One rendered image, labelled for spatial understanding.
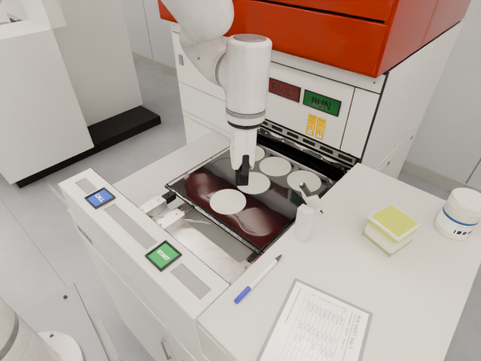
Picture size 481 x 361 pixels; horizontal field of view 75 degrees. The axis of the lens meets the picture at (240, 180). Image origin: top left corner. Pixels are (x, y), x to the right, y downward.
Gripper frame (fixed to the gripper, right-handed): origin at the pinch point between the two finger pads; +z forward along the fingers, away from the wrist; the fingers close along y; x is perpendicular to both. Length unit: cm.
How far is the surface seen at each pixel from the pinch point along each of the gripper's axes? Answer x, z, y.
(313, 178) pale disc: 23.4, 10.8, -12.9
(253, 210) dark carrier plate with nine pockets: 3.9, 12.3, -1.2
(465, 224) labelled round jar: 45.0, -0.6, 18.6
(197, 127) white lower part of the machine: -13, 21, -65
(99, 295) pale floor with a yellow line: -66, 104, -38
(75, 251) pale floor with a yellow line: -87, 103, -68
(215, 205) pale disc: -6.4, 12.5, -4.2
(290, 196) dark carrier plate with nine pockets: 15.1, 11.5, -5.8
